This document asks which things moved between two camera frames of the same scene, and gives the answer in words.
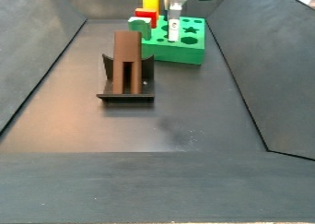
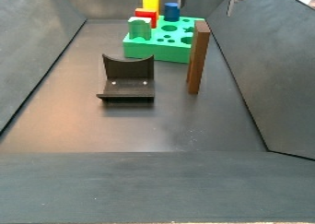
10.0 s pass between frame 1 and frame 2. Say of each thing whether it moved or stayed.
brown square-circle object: moved
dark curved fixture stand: stayed
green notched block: stayed
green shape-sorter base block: stayed
